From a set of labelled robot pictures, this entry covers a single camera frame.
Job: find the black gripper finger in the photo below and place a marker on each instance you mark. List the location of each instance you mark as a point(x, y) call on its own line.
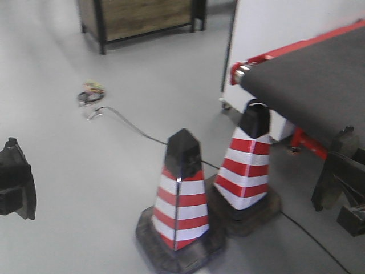
point(12, 200)
point(352, 219)
point(349, 172)

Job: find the grey brake pad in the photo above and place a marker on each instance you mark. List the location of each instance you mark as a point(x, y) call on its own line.
point(16, 172)
point(327, 189)

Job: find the dark conveyor belt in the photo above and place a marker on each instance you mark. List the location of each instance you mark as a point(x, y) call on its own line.
point(319, 88)

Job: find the red white cone right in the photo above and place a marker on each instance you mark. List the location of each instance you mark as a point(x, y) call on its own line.
point(240, 194)

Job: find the red white cone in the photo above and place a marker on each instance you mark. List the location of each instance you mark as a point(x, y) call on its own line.
point(240, 194)
point(179, 233)

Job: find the red white cone left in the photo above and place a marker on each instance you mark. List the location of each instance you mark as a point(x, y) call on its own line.
point(179, 233)

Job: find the red metal frame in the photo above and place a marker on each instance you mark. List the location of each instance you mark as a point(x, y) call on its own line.
point(300, 138)

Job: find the wooden black frame cabinet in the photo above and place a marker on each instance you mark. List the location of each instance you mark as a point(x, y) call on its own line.
point(113, 21)

